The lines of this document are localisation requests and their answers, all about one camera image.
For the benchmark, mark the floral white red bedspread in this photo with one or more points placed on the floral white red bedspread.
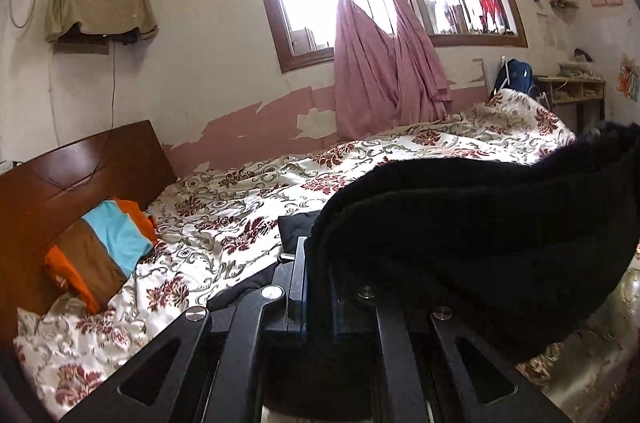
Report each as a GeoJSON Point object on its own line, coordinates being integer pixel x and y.
{"type": "Point", "coordinates": [216, 229]}

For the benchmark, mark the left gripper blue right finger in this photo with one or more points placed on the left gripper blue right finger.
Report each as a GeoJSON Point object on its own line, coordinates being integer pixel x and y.
{"type": "Point", "coordinates": [337, 308]}

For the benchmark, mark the brown wooden headboard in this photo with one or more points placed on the brown wooden headboard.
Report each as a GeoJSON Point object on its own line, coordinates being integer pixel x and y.
{"type": "Point", "coordinates": [42, 197]}

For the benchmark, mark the pink curtain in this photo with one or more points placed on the pink curtain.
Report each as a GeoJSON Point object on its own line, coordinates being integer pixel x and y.
{"type": "Point", "coordinates": [383, 80]}

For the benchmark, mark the large black padded jacket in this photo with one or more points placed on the large black padded jacket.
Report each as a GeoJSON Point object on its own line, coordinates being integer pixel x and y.
{"type": "Point", "coordinates": [521, 253]}

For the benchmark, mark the orange blue brown pillow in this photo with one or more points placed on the orange blue brown pillow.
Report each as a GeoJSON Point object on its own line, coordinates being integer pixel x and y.
{"type": "Point", "coordinates": [95, 256]}

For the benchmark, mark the dark blue backpack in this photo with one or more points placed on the dark blue backpack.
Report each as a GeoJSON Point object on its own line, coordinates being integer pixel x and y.
{"type": "Point", "coordinates": [517, 76]}

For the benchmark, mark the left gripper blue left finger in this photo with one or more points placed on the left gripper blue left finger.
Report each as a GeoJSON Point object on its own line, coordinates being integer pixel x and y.
{"type": "Point", "coordinates": [291, 275]}

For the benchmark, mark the wooden shelf desk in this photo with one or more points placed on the wooden shelf desk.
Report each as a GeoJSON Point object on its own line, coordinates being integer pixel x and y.
{"type": "Point", "coordinates": [580, 101]}

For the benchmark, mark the cloth covered air conditioner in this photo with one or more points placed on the cloth covered air conditioner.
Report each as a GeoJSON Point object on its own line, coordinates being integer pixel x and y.
{"type": "Point", "coordinates": [100, 17]}

